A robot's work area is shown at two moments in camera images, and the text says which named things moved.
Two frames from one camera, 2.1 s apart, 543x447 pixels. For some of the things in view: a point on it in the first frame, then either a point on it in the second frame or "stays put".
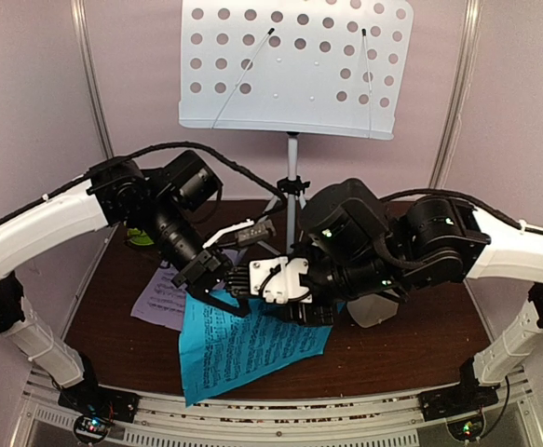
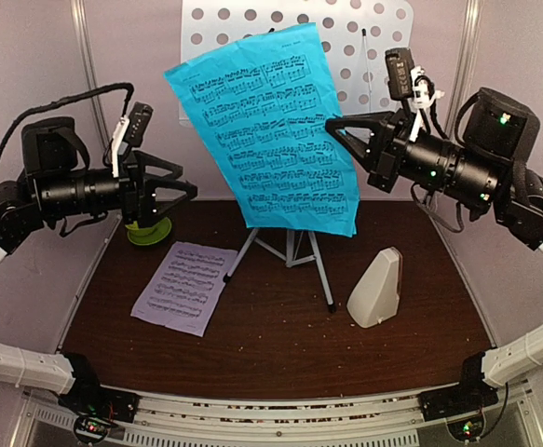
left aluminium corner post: x=78 y=12 stays put
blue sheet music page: x=218 y=293 → x=263 y=105
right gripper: x=295 y=315 → x=392 y=131
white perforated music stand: x=293 y=65 stays put
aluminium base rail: x=363 y=420 stays put
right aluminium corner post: x=470 y=32 stays put
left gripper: x=200 y=283 → x=138 y=205
